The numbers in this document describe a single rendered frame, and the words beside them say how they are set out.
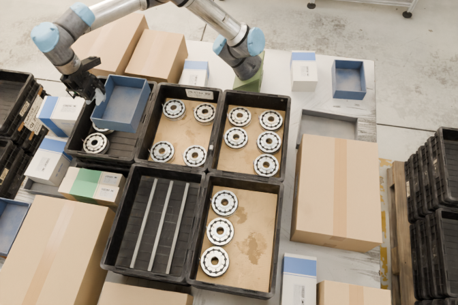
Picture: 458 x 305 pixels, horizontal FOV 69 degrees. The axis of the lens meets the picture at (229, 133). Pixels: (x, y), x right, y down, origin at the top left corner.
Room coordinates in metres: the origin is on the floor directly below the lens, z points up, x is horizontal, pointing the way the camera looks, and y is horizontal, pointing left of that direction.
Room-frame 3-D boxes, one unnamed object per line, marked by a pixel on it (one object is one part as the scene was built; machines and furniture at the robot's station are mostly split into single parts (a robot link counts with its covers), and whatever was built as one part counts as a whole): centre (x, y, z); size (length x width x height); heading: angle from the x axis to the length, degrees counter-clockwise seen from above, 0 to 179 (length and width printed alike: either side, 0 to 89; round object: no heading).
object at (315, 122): (0.74, -0.46, 0.73); 0.27 x 0.20 x 0.05; 73
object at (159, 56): (1.20, 0.34, 0.78); 0.30 x 0.22 x 0.16; 164
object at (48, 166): (0.69, 0.82, 0.75); 0.20 x 0.12 x 0.09; 163
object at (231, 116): (0.79, -0.05, 0.86); 0.10 x 0.10 x 0.01
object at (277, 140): (0.65, -0.17, 0.86); 0.10 x 0.10 x 0.01
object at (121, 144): (0.80, 0.49, 0.87); 0.40 x 0.30 x 0.11; 167
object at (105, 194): (0.49, 0.57, 0.85); 0.24 x 0.06 x 0.06; 75
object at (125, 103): (0.74, 0.39, 1.10); 0.20 x 0.15 x 0.07; 166
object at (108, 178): (0.57, 0.59, 0.79); 0.24 x 0.06 x 0.06; 77
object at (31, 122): (1.20, 1.18, 0.41); 0.31 x 0.02 x 0.16; 165
